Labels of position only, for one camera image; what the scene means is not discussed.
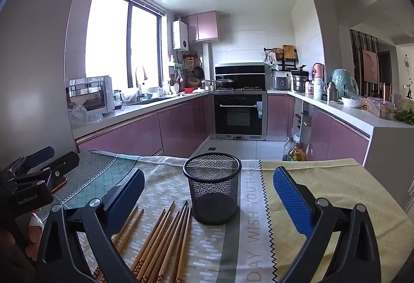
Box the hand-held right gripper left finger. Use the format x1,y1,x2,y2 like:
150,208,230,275
35,168,145,283

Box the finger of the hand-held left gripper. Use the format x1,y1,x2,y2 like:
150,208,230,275
19,151,80,188
3,146,55,177

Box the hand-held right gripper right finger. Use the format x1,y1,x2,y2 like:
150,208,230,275
272,166,382,283

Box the bundle of wooden chopsticks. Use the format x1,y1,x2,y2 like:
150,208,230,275
92,200,193,283

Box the black mesh pen holder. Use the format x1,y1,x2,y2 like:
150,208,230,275
183,154,242,226

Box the person's left hand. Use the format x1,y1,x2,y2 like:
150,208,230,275
25,212,45,259

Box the yellow cooking oil bottle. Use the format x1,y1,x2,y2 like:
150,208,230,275
289,144,306,162

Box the clear plastic bag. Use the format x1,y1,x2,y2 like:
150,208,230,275
68,104,104,132

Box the clear plastic bottle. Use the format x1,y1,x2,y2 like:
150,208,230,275
282,139,295,161

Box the printed patchwork tablecloth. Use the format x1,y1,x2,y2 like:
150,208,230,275
39,149,406,283

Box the pink lower kitchen cabinets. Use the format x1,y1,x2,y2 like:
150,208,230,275
75,93,214,157
267,93,371,168

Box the pink kitchen cabinets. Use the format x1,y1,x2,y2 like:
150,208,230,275
75,93,214,157
267,93,371,168
181,10,219,43

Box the white countertop oven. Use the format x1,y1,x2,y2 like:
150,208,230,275
66,76,114,115

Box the grey refrigerator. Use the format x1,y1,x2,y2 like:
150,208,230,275
0,0,94,173

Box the black built-in oven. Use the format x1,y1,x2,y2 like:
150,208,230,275
213,93,268,141

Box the white kitchen countertop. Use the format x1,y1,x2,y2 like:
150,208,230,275
72,89,414,141

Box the white bowl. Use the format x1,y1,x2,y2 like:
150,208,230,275
342,97,365,109

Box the white plastic jar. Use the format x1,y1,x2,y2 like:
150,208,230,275
313,77,324,101

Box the steel thermos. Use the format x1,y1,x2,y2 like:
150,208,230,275
327,82,339,103

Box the kitchen faucet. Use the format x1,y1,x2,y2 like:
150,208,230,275
135,66,147,102

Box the steel steamer pot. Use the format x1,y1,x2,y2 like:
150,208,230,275
292,75,310,93

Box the silver rice cooker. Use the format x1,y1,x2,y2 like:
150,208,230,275
271,71,292,91

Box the clear plastic container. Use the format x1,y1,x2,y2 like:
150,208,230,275
366,98,395,119

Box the mint green appliance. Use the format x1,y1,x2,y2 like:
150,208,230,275
331,69,359,99

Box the kitchen window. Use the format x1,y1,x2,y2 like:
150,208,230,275
86,0,166,93

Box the wok with lid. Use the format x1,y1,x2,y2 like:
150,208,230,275
216,76,236,90

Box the black range hood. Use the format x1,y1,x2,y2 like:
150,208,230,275
215,63,266,90

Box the green leafy vegetables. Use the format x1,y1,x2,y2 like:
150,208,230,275
395,108,414,126

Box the copper tumbler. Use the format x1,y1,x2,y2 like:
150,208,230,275
380,83,392,103

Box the white water heater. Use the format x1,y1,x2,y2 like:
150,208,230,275
172,20,189,51

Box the pink upper kitchen cabinets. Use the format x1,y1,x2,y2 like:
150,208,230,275
181,10,219,43

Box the black wall rack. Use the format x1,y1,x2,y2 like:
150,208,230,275
264,45,298,72

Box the framed wall picture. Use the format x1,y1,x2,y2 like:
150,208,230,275
361,49,380,84

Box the striped wall panel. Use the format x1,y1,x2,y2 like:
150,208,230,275
349,30,381,99

